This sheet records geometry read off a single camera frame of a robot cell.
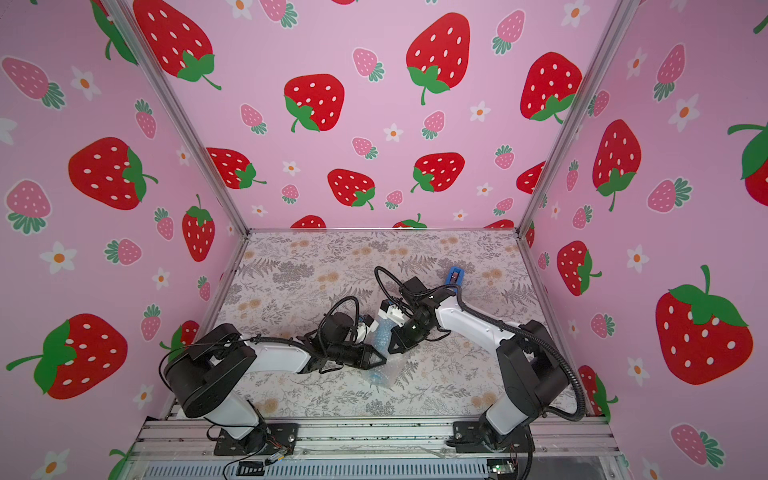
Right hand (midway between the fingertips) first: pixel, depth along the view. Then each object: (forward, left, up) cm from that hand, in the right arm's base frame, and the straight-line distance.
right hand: (388, 353), depth 80 cm
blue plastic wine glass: (-5, 0, -2) cm, 5 cm away
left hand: (-1, +1, -5) cm, 5 cm away
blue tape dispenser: (+30, -20, -3) cm, 36 cm away
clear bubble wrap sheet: (-6, +4, -9) cm, 11 cm away
